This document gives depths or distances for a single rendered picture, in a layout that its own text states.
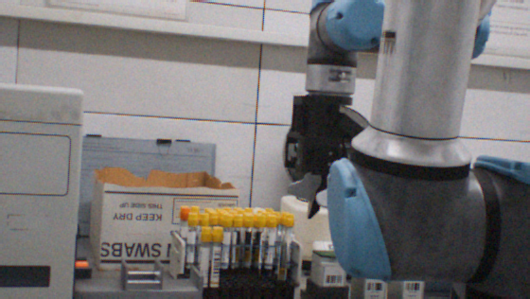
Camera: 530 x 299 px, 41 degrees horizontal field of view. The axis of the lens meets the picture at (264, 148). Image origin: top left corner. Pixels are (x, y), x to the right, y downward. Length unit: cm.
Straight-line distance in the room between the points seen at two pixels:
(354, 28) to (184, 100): 73
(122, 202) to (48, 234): 32
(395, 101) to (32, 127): 46
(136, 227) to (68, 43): 49
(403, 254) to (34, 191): 47
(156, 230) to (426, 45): 72
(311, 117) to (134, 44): 63
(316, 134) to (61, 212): 38
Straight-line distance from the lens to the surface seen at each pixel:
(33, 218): 94
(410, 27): 66
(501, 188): 72
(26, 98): 93
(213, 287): 108
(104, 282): 102
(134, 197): 124
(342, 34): 93
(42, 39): 157
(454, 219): 69
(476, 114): 187
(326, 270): 108
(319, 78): 105
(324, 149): 105
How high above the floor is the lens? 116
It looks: 3 degrees down
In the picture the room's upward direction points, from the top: 4 degrees clockwise
